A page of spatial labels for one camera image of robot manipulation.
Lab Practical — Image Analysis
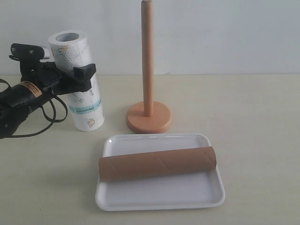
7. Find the white plastic tray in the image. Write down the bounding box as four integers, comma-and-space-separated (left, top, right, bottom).
95, 133, 225, 211

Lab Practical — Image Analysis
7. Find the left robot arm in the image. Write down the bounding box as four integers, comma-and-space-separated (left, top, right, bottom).
0, 61, 96, 139

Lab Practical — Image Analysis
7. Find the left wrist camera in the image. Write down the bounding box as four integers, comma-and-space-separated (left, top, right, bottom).
9, 43, 50, 61

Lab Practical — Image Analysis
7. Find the left black cable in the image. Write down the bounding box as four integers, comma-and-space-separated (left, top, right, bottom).
0, 78, 68, 139

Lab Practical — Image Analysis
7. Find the printed paper towel roll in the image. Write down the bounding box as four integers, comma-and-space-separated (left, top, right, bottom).
48, 30, 105, 132

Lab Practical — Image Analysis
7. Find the wooden paper towel holder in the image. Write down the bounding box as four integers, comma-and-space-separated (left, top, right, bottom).
126, 0, 172, 134

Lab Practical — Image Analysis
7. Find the brown cardboard tube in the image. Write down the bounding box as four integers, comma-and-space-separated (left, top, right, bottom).
98, 146, 217, 182

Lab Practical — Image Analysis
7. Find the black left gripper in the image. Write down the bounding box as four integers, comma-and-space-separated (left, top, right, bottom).
20, 61, 96, 95

